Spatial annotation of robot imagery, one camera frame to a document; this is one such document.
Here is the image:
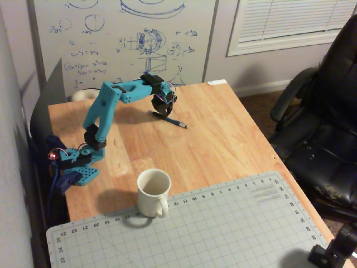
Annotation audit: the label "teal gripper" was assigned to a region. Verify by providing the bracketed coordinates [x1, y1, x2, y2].
[150, 81, 179, 116]

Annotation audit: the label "dark blue pen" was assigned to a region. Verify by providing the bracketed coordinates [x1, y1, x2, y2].
[147, 110, 189, 130]

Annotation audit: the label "whiteboard with blue drawings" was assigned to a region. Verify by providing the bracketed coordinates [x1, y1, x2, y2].
[27, 0, 220, 98]

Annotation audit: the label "white round roll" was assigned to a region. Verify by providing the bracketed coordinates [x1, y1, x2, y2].
[71, 88, 98, 102]

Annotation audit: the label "white ceramic mug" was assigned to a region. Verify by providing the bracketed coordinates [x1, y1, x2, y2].
[137, 168, 172, 218]

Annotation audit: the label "dark blue table clamp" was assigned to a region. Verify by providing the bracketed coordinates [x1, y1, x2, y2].
[45, 135, 82, 195]

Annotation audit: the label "grey cutting mat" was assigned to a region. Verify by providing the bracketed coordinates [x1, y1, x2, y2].
[45, 170, 330, 268]

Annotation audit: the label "white window blinds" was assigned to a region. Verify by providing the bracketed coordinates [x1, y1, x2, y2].
[226, 0, 357, 58]

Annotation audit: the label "black leather office chair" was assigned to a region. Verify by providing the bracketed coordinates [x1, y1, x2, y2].
[268, 13, 357, 223]

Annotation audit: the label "blue cable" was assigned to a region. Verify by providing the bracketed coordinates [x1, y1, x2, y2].
[47, 164, 61, 227]

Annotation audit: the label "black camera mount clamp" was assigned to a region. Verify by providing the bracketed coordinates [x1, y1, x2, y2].
[307, 223, 357, 268]

